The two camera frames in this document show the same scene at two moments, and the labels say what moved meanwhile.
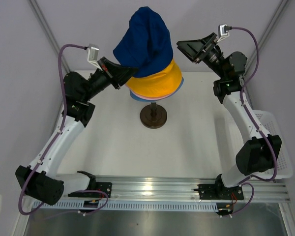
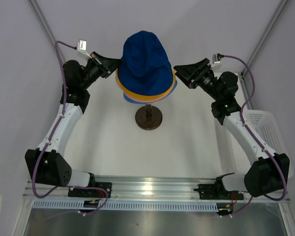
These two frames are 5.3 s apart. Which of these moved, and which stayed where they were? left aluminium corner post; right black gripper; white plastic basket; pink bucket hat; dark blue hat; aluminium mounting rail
Moved: dark blue hat; pink bucket hat; right black gripper
Stayed: white plastic basket; aluminium mounting rail; left aluminium corner post
